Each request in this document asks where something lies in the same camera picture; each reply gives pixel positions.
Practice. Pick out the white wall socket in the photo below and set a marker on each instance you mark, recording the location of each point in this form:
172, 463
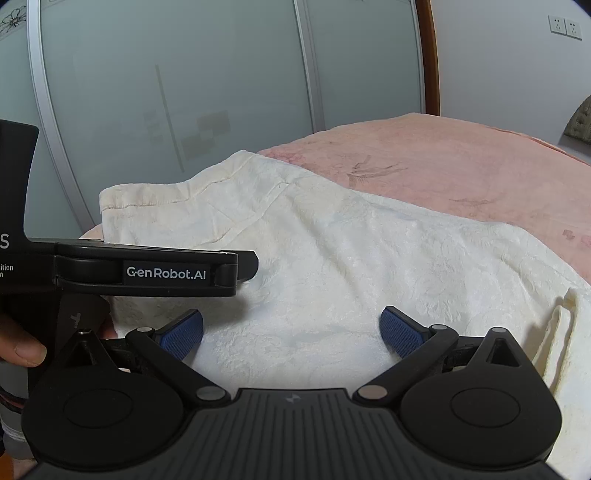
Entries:
574, 28
557, 24

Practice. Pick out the black outline flower sticker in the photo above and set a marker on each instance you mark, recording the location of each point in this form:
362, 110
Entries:
13, 17

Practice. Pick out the frosted glass wardrobe door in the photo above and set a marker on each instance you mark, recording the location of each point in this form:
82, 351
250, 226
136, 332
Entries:
184, 92
23, 78
369, 60

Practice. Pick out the green padded headboard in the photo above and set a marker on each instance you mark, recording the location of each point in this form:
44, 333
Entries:
581, 122

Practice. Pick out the pink blanket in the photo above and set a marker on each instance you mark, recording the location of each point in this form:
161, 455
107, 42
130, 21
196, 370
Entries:
452, 170

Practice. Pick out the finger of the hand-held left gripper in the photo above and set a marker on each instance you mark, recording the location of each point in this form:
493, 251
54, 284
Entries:
238, 267

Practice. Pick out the person's left hand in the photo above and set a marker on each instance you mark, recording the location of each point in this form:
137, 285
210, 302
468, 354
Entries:
18, 346

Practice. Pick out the white pants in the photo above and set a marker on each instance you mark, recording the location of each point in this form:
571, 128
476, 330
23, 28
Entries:
351, 258

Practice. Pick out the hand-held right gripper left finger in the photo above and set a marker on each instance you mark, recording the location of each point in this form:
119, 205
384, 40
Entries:
182, 334

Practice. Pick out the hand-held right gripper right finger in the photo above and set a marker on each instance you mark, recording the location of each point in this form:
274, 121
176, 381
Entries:
399, 330

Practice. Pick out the brown wooden wardrobe frame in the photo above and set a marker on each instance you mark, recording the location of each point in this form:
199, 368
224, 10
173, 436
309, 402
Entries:
428, 55

